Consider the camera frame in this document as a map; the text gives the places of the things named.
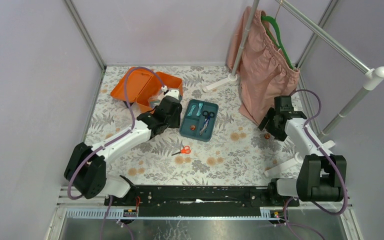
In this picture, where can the orange medicine box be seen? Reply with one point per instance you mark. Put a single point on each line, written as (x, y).
(141, 85)

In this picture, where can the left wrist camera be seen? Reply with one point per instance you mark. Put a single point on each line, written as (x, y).
(173, 92)

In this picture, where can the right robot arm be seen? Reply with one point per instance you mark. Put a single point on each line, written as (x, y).
(322, 174)

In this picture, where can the teal small packet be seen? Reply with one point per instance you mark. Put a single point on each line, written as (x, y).
(191, 110)

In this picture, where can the black handled scissors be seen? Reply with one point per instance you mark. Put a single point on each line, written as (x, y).
(207, 116)

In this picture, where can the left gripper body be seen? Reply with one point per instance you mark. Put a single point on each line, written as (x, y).
(162, 103)

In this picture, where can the orange handled scissors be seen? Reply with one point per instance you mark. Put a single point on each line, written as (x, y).
(184, 150)

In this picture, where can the green clothes hanger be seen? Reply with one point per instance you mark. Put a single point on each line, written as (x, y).
(278, 40)

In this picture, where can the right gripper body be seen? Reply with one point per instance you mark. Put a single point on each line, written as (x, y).
(275, 130)

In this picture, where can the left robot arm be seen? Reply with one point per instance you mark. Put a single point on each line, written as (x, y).
(86, 170)

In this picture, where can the pink hanging garment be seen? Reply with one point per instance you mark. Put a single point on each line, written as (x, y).
(264, 72)

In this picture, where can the teal small tube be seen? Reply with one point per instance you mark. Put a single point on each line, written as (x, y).
(199, 111)

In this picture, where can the blue plastic tweezers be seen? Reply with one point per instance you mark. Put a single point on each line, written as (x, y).
(205, 126)

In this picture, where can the teal tray insert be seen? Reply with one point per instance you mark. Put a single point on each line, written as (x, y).
(187, 121)

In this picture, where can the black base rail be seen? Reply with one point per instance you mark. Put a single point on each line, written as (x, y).
(199, 201)

